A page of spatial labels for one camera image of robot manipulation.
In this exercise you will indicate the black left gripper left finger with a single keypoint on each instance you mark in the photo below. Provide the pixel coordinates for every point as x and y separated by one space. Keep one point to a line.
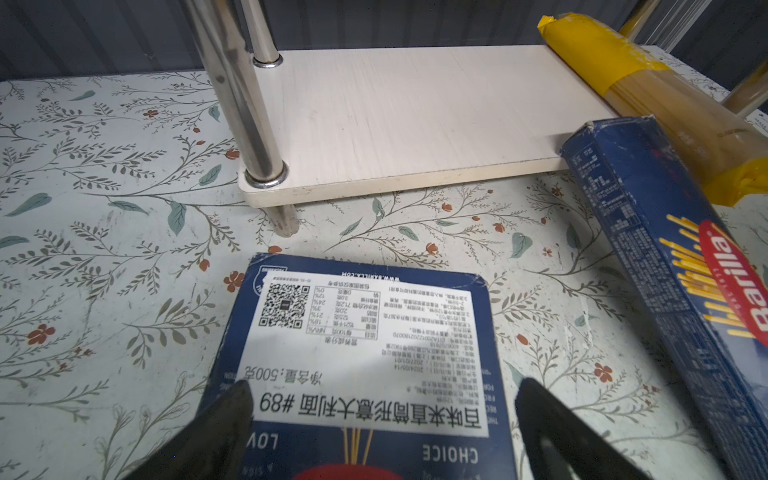
212 446

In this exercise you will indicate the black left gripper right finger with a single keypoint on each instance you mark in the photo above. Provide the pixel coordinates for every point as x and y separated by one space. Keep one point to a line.
559 445

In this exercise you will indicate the large blue Barilla box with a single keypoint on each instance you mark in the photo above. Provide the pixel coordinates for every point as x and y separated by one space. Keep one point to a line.
364 372

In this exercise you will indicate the slim blue Barilla spaghetti box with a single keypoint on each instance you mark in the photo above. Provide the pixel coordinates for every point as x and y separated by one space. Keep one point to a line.
706 300

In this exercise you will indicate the yellow spaghetti bag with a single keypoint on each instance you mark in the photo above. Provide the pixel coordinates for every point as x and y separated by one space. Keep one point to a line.
724 153

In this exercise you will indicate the white two-tier shelf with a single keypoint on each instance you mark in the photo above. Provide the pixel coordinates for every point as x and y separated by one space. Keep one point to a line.
315 125

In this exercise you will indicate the floral patterned table mat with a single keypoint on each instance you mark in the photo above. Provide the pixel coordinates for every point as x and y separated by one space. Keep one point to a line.
124 242

